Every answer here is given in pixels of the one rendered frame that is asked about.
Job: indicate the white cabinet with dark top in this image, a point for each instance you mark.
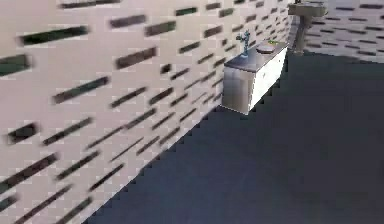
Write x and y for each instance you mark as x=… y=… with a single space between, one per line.
x=253 y=78

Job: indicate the grey round dish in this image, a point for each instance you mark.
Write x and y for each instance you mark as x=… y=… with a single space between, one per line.
x=265 y=49

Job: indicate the small green object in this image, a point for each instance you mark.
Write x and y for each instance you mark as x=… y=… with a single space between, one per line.
x=273 y=42

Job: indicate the grey pedestal sink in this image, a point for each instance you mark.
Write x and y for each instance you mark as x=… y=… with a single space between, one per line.
x=303 y=20

